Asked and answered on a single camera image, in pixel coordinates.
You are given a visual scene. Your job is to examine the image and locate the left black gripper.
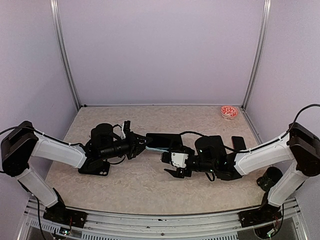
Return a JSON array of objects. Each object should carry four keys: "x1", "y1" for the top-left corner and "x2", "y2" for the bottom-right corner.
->
[{"x1": 100, "y1": 130, "x2": 153, "y2": 160}]

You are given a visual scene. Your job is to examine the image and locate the light blue phone case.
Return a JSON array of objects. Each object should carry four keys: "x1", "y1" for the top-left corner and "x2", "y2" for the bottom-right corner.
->
[{"x1": 145, "y1": 146, "x2": 169, "y2": 153}]

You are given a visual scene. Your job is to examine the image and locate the teal green phone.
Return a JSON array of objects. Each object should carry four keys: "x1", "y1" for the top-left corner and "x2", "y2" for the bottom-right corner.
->
[{"x1": 145, "y1": 133, "x2": 183, "y2": 149}]

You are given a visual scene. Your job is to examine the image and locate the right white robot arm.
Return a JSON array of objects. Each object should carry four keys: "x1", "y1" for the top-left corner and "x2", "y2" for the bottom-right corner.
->
[{"x1": 161, "y1": 122, "x2": 320, "y2": 222}]

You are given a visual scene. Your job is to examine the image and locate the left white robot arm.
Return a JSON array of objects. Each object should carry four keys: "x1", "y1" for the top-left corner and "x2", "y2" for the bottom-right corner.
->
[{"x1": 0, "y1": 120, "x2": 152, "y2": 223}]

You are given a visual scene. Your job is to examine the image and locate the black phone case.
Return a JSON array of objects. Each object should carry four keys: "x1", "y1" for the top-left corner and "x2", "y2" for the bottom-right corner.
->
[{"x1": 78, "y1": 162, "x2": 111, "y2": 177}]

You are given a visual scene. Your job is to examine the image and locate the black phone red edge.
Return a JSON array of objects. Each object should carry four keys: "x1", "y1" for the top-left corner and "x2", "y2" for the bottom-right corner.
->
[{"x1": 231, "y1": 136, "x2": 247, "y2": 151}]

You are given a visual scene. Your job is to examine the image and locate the red white patterned bowl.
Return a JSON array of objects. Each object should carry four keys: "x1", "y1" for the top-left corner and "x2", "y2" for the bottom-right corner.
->
[{"x1": 220, "y1": 105, "x2": 239, "y2": 120}]

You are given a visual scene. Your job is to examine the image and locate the dark green mug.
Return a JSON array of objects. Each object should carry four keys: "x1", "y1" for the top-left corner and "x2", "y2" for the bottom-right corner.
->
[{"x1": 256, "y1": 166, "x2": 283, "y2": 192}]

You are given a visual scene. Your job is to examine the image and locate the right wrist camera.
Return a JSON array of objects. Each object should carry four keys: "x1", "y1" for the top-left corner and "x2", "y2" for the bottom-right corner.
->
[{"x1": 160, "y1": 152, "x2": 189, "y2": 169}]

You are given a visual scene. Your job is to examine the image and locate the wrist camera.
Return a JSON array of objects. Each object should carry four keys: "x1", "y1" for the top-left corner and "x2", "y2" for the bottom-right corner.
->
[
  {"x1": 120, "y1": 120, "x2": 132, "y2": 140},
  {"x1": 160, "y1": 152, "x2": 189, "y2": 169}
]

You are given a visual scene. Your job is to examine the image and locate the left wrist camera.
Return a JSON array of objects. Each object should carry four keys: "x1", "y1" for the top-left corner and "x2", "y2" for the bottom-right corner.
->
[{"x1": 120, "y1": 120, "x2": 132, "y2": 140}]

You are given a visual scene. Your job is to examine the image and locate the front aluminium rail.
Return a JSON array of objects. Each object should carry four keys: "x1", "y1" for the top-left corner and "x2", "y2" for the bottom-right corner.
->
[{"x1": 23, "y1": 198, "x2": 307, "y2": 240}]

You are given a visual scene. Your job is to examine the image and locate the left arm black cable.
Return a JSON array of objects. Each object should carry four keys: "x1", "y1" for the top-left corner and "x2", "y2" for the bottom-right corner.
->
[{"x1": 0, "y1": 126, "x2": 86, "y2": 151}]

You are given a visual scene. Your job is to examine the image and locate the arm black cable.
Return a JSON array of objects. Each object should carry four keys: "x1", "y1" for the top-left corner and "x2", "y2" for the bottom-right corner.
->
[
  {"x1": 0, "y1": 126, "x2": 86, "y2": 151},
  {"x1": 179, "y1": 103, "x2": 320, "y2": 156}
]

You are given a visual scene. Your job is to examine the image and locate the left aluminium frame post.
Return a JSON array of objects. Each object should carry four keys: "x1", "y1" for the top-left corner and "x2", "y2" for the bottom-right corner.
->
[{"x1": 50, "y1": 0, "x2": 82, "y2": 111}]

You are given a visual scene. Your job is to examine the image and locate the aluminium frame post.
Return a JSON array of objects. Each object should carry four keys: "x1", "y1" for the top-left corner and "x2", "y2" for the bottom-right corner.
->
[
  {"x1": 241, "y1": 0, "x2": 272, "y2": 111},
  {"x1": 50, "y1": 0, "x2": 82, "y2": 111}
]

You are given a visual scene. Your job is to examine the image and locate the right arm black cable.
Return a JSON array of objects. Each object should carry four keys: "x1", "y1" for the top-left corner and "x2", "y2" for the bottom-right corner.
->
[{"x1": 179, "y1": 103, "x2": 320, "y2": 156}]

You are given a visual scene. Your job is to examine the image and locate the right aluminium frame post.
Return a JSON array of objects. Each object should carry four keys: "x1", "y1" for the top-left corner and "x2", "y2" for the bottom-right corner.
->
[{"x1": 241, "y1": 0, "x2": 272, "y2": 111}]

